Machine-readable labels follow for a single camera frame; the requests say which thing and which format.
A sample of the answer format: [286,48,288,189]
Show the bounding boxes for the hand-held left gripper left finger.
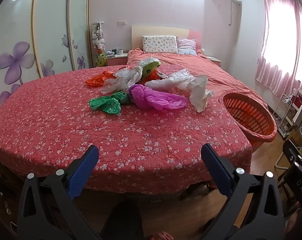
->
[16,144,101,240]

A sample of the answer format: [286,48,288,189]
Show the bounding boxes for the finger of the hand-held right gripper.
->
[282,139,302,167]

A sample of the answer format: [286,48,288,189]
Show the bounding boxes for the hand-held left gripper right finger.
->
[201,144,286,240]

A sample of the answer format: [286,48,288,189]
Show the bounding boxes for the orange plastic basket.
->
[222,92,277,150]

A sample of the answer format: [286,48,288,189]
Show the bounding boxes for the green plastic bag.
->
[88,92,131,115]

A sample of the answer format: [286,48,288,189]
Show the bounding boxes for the magenta plastic bag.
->
[128,84,189,110]

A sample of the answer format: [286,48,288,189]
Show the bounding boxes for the orange plastic bag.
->
[85,71,116,88]

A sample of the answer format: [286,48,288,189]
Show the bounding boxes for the long white plastic bag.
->
[145,76,199,92]

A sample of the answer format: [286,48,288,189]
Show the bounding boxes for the clear plastic bag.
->
[167,68,199,85]

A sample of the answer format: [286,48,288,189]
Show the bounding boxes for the green yellow snack bag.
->
[141,61,162,80]

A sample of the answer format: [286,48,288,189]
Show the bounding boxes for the person's right hand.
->
[284,205,302,235]

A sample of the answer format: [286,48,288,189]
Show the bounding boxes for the brown paper bag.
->
[289,129,302,146]

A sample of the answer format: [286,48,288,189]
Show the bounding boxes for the red floral blanket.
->
[0,64,252,195]

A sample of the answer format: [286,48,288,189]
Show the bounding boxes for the white shelf trolley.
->
[288,87,302,132]

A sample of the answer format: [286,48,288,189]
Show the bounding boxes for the person's leg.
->
[101,200,144,240]

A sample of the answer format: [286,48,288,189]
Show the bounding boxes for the person's foot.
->
[151,231,174,240]

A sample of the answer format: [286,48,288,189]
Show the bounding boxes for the pink curtain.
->
[254,0,302,98]

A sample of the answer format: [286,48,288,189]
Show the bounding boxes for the salmon pink duvet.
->
[127,49,267,113]

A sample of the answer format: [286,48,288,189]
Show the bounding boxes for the pink nightstand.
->
[105,52,129,67]
[203,54,222,67]

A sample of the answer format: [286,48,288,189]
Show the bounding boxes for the yellow green plush toy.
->
[96,52,108,67]

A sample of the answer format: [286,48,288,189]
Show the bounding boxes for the pink striped pillow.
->
[176,37,198,56]

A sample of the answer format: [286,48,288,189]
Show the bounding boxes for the hanging plush toys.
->
[92,22,107,55]

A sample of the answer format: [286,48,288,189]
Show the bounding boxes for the white floral pillow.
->
[142,35,179,54]

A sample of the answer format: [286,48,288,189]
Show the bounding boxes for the wardrobe with purple flowers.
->
[0,0,94,110]

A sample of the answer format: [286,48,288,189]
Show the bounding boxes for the beige pink headboard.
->
[131,25,202,52]

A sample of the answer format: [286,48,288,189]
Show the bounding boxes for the white tubular frame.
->
[275,152,289,171]

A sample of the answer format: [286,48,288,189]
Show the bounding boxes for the white wire cart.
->
[274,93,294,132]

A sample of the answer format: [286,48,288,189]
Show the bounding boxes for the air conditioner hose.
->
[228,0,241,27]

